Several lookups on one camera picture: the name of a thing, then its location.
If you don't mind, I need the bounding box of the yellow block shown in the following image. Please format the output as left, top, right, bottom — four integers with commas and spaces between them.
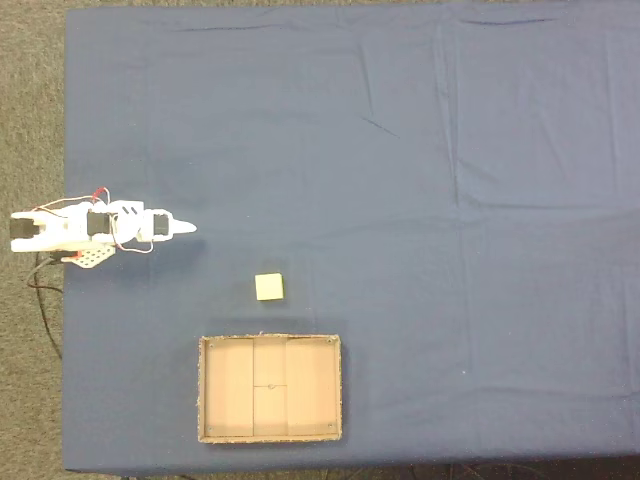
254, 272, 285, 302

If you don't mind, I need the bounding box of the shallow cardboard box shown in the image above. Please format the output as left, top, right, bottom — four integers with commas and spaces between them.
197, 333, 344, 445

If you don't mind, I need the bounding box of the blue tablecloth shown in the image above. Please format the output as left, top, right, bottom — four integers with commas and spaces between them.
61, 0, 640, 475

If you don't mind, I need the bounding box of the red and white wire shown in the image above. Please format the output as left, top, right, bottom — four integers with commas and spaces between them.
30, 186, 112, 217
110, 214, 155, 254

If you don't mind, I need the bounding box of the black power cable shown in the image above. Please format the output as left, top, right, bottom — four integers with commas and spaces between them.
26, 253, 67, 361

